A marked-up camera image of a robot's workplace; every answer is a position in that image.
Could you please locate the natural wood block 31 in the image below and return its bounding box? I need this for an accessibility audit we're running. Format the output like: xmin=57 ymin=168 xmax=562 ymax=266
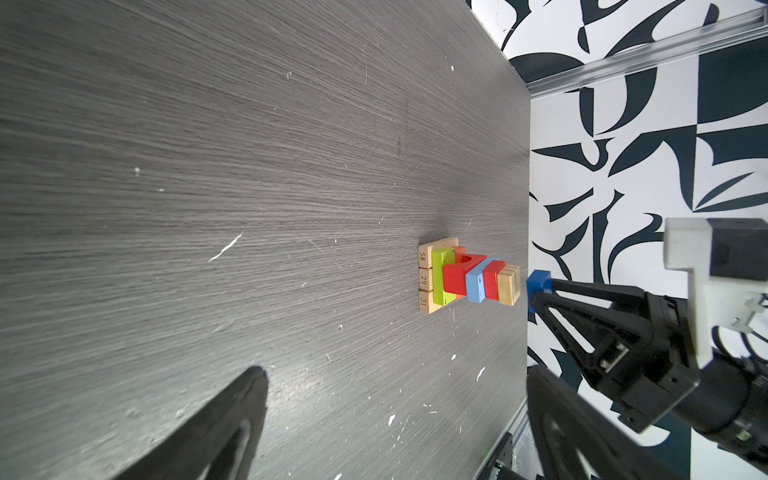
xmin=418 ymin=290 xmax=457 ymax=315

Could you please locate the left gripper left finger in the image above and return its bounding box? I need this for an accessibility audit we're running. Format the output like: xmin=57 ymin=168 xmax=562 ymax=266
xmin=117 ymin=366 xmax=269 ymax=479

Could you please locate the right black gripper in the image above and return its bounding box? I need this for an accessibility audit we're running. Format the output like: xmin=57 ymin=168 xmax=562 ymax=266
xmin=531 ymin=280 xmax=700 ymax=433

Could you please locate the natural wood block 58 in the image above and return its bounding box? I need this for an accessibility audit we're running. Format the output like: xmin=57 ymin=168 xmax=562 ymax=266
xmin=418 ymin=237 xmax=459 ymax=269

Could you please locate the small red wood cube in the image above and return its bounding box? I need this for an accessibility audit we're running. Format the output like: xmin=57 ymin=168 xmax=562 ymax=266
xmin=483 ymin=259 xmax=506 ymax=301

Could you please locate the small natural wood cube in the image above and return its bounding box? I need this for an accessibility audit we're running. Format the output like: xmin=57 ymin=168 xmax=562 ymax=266
xmin=497 ymin=264 xmax=521 ymax=306

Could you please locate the natural wood block 29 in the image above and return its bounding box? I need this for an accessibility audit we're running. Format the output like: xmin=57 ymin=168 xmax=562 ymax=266
xmin=418 ymin=268 xmax=434 ymax=292

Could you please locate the lime green wood block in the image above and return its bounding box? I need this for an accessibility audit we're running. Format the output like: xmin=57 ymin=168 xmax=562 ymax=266
xmin=432 ymin=248 xmax=454 ymax=293

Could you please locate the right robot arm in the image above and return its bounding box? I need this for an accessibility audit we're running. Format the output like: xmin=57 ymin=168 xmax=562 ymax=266
xmin=526 ymin=270 xmax=767 ymax=471

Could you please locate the dark blue wood cube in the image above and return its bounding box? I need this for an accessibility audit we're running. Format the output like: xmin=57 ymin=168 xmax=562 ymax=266
xmin=526 ymin=270 xmax=553 ymax=314

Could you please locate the aluminium corner post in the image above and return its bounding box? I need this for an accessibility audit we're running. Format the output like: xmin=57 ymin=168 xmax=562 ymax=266
xmin=526 ymin=7 xmax=767 ymax=99

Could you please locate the red arch wood block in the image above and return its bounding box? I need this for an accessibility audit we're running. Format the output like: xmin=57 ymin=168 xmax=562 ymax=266
xmin=444 ymin=254 xmax=487 ymax=296

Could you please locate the light blue wood block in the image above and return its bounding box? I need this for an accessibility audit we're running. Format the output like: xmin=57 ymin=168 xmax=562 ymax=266
xmin=465 ymin=258 xmax=497 ymax=303

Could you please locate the orange wood block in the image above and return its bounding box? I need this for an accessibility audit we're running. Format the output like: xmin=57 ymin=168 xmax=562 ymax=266
xmin=453 ymin=245 xmax=467 ymax=264

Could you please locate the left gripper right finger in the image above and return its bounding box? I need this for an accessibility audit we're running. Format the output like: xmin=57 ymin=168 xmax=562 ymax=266
xmin=526 ymin=366 xmax=681 ymax=480

